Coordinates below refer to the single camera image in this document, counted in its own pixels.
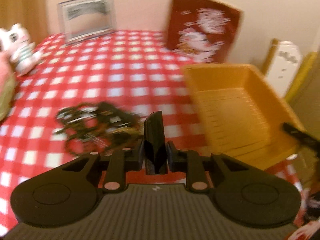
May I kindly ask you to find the dark wooden bead necklace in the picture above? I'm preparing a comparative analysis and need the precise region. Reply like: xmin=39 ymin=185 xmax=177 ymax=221
xmin=54 ymin=101 xmax=142 ymax=157

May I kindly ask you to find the yellow plastic tray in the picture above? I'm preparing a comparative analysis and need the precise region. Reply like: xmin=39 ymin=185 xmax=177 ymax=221
xmin=183 ymin=63 xmax=304 ymax=170

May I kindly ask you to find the yellow folded board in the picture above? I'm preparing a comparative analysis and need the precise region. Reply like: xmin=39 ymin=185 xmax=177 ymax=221
xmin=285 ymin=51 xmax=318 ymax=102

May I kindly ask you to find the red checkered tablecloth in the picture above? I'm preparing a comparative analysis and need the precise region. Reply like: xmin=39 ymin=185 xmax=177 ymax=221
xmin=1 ymin=31 xmax=319 ymax=239

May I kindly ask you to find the white wooden chair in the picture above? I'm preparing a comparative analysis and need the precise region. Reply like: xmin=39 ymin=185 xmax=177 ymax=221
xmin=261 ymin=38 xmax=303 ymax=98

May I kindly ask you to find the red lucky cat cushion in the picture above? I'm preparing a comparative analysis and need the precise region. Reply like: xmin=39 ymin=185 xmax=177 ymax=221
xmin=165 ymin=0 xmax=243 ymax=63

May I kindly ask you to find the silver framed sand picture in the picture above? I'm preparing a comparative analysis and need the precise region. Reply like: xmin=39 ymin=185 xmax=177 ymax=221
xmin=57 ymin=0 xmax=116 ymax=45

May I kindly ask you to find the white plush cat toy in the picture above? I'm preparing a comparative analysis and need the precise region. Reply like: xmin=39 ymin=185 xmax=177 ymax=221
xmin=1 ymin=23 xmax=42 ymax=76

